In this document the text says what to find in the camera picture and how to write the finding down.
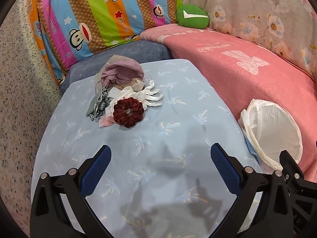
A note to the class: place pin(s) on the grey face mask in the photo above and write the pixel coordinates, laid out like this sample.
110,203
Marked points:
93,104

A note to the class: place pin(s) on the pink paper piece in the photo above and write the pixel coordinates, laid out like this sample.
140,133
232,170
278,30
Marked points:
106,121

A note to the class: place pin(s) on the grey floral blanket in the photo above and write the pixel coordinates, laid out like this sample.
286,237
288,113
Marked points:
285,27

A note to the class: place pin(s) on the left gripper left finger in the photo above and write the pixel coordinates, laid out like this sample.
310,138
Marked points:
48,213

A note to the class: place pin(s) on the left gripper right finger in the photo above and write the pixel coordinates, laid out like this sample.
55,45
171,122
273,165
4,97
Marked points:
262,207

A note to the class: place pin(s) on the light blue palm cloth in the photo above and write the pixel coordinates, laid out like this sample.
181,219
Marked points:
161,181

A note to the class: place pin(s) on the pink fleece blanket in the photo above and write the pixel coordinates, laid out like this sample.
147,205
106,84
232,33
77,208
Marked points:
241,71

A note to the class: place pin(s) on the dark blue cushion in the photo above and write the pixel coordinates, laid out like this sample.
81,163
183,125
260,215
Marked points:
141,51

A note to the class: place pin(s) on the black patterned ribbon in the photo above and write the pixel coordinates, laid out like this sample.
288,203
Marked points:
100,106

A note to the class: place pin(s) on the white lined trash bin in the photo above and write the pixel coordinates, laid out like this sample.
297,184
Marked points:
269,129

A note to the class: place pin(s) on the dark red velvet scrunchie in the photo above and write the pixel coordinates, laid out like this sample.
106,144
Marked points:
128,112

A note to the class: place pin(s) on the colourful monkey print pillow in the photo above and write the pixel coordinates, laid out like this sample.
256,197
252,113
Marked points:
69,31

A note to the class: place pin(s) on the purple bag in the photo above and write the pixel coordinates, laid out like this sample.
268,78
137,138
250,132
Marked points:
118,70

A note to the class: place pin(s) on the green checkmark cushion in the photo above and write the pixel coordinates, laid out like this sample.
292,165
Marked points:
192,16

